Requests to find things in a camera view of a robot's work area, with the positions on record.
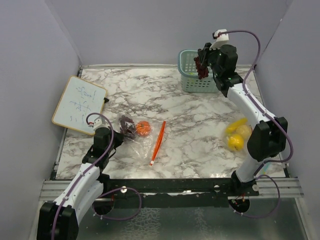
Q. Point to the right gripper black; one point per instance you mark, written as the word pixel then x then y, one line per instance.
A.
pixel 203 53

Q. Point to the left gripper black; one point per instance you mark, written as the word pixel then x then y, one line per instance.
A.
pixel 118 137

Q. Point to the dark purple fake grapes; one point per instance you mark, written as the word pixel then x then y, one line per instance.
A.
pixel 127 127

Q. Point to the red fake grapes bunch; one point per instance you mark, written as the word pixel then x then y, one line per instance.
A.
pixel 202 71

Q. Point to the clear bag red zipper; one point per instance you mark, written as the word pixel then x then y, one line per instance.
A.
pixel 143 149

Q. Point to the orange fake pumpkin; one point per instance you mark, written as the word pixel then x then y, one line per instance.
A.
pixel 143 128

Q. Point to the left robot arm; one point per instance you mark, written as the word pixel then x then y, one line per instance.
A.
pixel 60 219

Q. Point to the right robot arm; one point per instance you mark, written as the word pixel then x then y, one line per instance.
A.
pixel 268 137

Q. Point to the yellow fake banana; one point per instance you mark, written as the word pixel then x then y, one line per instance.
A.
pixel 234 125

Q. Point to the clear bag blue zipper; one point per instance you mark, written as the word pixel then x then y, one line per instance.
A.
pixel 239 154

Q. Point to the yellow fake lemon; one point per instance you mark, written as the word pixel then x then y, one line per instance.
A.
pixel 235 142

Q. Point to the teal plastic basket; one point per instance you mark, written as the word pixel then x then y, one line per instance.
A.
pixel 190 82

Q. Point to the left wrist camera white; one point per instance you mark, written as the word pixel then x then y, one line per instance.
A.
pixel 99 123

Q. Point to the small whiteboard wooden frame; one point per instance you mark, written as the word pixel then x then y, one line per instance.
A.
pixel 78 100

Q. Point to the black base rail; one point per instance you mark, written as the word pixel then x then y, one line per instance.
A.
pixel 174 192

